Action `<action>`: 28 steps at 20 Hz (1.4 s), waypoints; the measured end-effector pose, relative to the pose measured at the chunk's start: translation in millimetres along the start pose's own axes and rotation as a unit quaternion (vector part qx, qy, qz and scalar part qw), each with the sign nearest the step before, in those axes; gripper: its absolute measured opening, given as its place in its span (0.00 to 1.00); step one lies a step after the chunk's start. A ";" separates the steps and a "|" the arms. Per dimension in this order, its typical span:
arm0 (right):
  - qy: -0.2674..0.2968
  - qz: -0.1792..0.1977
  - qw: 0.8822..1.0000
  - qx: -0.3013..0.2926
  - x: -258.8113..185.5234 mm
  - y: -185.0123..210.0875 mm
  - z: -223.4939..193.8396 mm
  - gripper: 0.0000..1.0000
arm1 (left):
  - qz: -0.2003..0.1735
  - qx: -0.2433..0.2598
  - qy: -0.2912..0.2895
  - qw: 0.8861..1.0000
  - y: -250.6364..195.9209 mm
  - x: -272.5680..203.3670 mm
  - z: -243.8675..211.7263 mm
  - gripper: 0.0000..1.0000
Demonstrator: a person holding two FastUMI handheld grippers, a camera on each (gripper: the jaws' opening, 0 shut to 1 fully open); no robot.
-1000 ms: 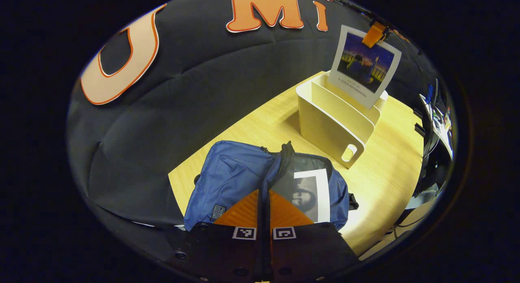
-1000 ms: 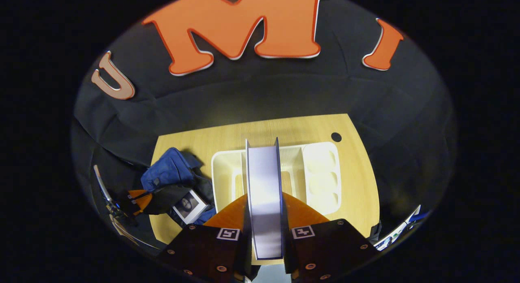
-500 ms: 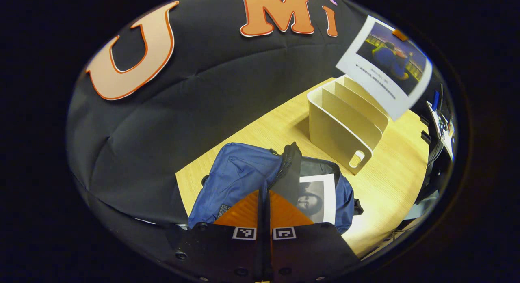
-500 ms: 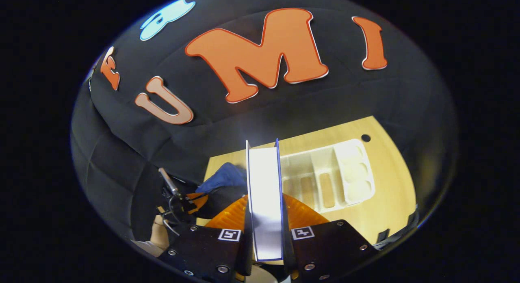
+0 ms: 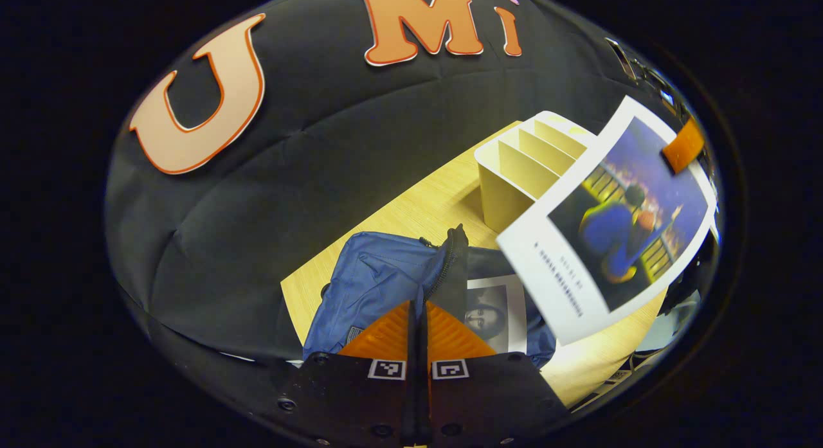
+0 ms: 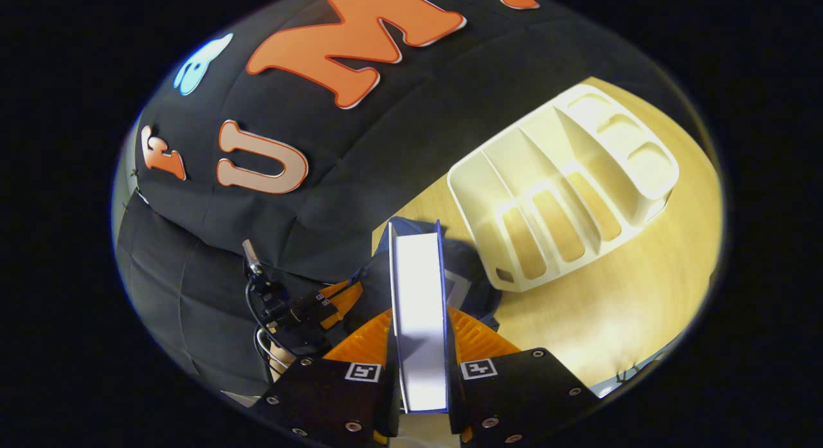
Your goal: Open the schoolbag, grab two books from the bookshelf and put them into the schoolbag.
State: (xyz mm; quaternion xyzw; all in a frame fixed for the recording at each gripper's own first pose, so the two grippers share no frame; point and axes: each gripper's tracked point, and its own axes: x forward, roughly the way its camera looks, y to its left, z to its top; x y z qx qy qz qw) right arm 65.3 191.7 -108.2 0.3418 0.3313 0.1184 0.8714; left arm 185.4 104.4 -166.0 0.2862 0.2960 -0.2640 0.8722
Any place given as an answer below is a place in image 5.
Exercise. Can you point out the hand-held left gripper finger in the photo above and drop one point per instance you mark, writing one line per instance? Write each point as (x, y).
(412, 396)
(424, 396)

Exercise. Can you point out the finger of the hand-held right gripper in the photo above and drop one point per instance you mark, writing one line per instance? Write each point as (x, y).
(683, 146)

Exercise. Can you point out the blue cover book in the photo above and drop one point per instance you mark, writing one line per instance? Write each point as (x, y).
(617, 229)

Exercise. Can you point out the grey portrait cover book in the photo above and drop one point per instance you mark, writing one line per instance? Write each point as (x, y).
(492, 313)

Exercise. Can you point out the blue schoolbag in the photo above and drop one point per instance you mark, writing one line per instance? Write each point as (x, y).
(379, 274)

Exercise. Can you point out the white bookshelf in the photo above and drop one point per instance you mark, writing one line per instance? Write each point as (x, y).
(508, 191)

